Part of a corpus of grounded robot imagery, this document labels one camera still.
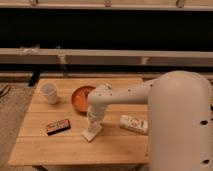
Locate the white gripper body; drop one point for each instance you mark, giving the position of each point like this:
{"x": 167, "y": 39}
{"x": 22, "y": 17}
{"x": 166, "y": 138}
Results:
{"x": 94, "y": 121}

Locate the white rectangular sponge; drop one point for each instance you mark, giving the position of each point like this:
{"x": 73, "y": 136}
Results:
{"x": 91, "y": 132}

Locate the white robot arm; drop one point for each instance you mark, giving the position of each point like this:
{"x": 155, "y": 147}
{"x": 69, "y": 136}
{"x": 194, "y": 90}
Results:
{"x": 179, "y": 114}

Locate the orange bowl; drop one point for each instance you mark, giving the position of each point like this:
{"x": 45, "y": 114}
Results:
{"x": 79, "y": 98}

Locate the black and red box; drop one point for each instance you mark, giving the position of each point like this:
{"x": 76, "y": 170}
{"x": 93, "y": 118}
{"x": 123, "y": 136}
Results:
{"x": 58, "y": 126}

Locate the wooden table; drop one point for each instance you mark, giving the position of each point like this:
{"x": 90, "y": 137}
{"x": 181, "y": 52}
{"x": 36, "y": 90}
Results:
{"x": 113, "y": 145}

